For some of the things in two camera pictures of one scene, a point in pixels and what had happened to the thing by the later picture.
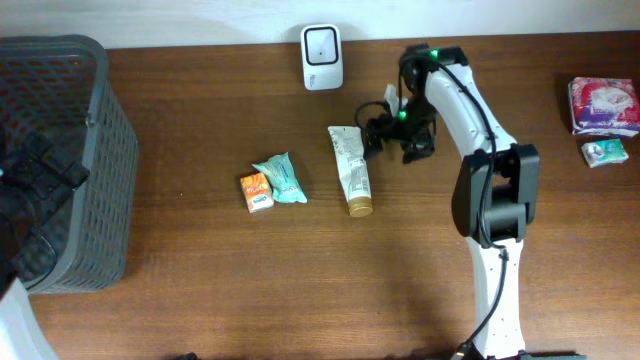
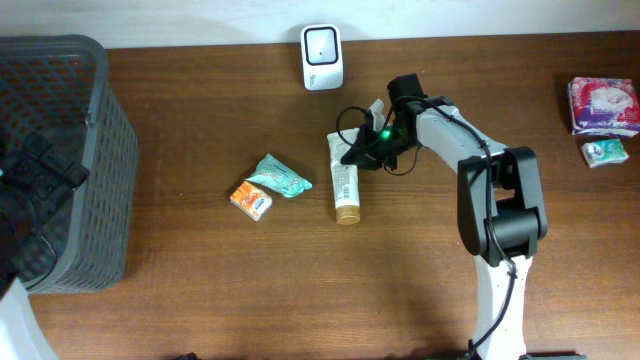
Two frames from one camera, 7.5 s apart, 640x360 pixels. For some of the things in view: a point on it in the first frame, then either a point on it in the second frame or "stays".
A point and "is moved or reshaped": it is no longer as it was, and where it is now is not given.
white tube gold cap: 350,153 is moved or reshaped
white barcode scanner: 322,56 stays
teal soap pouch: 286,185 is moved or reshaped
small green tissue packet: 604,152 stays
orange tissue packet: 257,192 is moved or reshaped
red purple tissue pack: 604,106 stays
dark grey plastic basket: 87,237 stays
